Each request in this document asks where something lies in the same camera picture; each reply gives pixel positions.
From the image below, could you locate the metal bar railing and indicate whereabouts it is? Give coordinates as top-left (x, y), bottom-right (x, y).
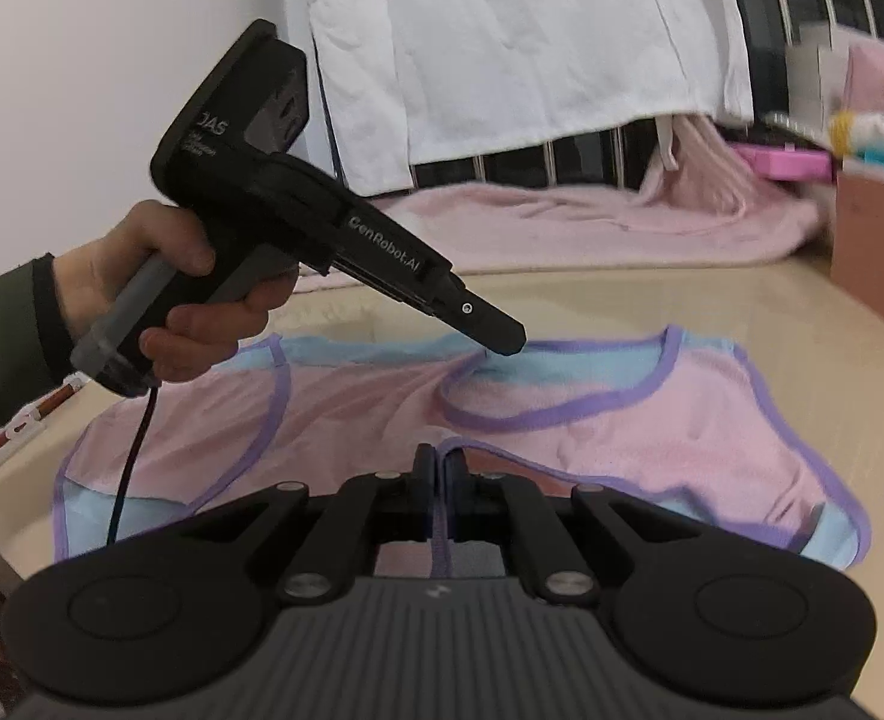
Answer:
top-left (337, 0), bottom-right (884, 192)

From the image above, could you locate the flat pink box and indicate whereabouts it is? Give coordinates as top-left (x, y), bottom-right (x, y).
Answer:
top-left (734, 142), bottom-right (840, 183)

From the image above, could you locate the red and white packet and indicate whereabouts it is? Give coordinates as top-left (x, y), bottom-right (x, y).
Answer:
top-left (0, 373), bottom-right (87, 478)

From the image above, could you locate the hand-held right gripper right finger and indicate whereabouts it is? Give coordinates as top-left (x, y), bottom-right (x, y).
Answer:
top-left (442, 448), bottom-right (702, 606)

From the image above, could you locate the white hanging sheet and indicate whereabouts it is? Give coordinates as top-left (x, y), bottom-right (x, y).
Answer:
top-left (299, 0), bottom-right (756, 196)

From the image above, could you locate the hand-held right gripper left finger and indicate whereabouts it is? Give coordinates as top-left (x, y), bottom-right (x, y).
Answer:
top-left (170, 444), bottom-right (440, 608)

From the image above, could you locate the white and yellow plush toy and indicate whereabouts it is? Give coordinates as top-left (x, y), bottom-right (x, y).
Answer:
top-left (824, 110), bottom-right (884, 166)

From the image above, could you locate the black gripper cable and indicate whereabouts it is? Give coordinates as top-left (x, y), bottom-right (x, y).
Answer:
top-left (107, 382), bottom-right (165, 547)

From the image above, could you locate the white cardboard box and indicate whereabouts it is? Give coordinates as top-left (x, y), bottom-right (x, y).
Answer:
top-left (785, 45), bottom-right (849, 118)
top-left (796, 21), bottom-right (859, 50)

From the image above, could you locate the person's left hand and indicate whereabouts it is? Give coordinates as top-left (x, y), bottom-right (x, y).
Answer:
top-left (53, 199), bottom-right (296, 385)

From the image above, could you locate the pink fleece blanket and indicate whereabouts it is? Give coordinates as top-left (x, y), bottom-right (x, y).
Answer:
top-left (292, 116), bottom-right (825, 295)

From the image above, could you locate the pink cushion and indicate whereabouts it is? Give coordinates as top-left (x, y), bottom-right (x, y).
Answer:
top-left (843, 41), bottom-right (884, 137)

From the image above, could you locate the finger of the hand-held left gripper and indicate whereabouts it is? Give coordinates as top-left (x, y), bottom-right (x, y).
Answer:
top-left (425, 274), bottom-right (528, 356)

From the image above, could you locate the pink vest with purple trim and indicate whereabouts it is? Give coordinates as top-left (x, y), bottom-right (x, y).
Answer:
top-left (53, 324), bottom-right (873, 578)

